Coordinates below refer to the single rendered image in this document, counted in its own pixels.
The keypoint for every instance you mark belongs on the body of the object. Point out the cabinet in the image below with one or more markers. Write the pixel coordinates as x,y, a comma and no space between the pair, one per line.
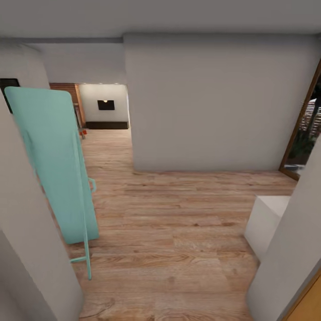
97,125

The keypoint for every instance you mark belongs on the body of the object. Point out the standing mirror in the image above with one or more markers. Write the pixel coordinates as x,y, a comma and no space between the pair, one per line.
48,125

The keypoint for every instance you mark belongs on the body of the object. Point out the wood fireplace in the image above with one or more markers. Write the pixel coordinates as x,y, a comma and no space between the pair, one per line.
77,116

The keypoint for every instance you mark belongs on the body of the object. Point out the wall mounted tv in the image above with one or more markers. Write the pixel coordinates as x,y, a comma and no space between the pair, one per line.
106,105

